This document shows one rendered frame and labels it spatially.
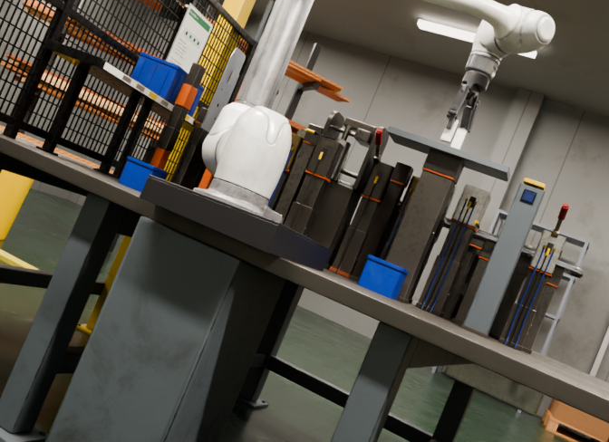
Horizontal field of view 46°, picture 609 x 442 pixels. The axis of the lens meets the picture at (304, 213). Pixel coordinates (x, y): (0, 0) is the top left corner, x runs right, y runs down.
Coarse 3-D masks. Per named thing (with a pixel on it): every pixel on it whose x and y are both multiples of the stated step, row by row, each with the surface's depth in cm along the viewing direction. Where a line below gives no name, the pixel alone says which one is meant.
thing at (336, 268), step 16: (384, 176) 228; (368, 192) 228; (384, 192) 228; (368, 208) 228; (352, 224) 229; (368, 224) 228; (352, 240) 228; (336, 256) 229; (352, 256) 227; (336, 272) 225; (352, 272) 228
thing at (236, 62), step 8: (232, 56) 274; (240, 56) 280; (232, 64) 276; (240, 64) 282; (224, 72) 273; (224, 80) 275; (232, 80) 281; (224, 88) 277; (232, 88) 283; (216, 96) 274; (224, 96) 280; (216, 104) 276; (224, 104) 282; (208, 112) 274; (216, 112) 279; (208, 120) 276; (208, 128) 278
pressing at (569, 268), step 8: (344, 184) 252; (352, 184) 251; (400, 200) 241; (448, 224) 249; (480, 232) 231; (480, 240) 249; (496, 240) 229; (528, 248) 226; (560, 264) 222; (568, 264) 222; (568, 272) 239; (576, 272) 232
